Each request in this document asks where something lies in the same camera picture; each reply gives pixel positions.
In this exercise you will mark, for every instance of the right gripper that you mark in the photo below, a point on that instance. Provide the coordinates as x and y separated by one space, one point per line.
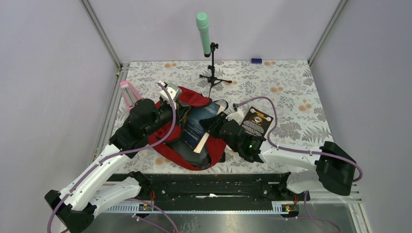
212 124

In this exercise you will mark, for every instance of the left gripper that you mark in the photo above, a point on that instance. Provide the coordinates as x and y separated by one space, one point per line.
181 110

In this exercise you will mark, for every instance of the dark blue book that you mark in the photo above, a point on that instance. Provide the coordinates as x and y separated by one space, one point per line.
194 135

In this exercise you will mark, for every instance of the red backpack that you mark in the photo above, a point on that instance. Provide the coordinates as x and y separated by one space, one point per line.
185 145

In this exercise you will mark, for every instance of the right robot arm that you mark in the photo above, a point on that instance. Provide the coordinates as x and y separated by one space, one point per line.
328 167

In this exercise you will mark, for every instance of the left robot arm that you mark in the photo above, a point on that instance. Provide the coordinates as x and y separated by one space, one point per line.
147 125

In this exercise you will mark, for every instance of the black microphone tripod stand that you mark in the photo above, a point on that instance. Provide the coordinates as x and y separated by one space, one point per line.
212 79

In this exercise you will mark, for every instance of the black book under yellow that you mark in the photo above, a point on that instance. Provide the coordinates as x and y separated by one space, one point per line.
256 122

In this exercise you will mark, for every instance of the pink metronome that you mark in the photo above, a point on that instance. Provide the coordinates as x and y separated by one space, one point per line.
129 94

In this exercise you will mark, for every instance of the small blue block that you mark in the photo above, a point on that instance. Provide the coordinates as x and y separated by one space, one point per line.
256 61

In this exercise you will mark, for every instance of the mint green microphone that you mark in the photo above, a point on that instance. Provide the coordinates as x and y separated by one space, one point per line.
202 23

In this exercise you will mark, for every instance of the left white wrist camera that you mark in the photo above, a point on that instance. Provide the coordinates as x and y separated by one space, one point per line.
169 89

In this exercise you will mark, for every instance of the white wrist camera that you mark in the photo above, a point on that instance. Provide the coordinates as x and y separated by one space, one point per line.
169 89
237 116

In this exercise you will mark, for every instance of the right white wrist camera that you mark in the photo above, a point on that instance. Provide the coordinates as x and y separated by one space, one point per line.
237 116

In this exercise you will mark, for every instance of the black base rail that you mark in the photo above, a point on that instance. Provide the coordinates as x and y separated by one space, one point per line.
217 192

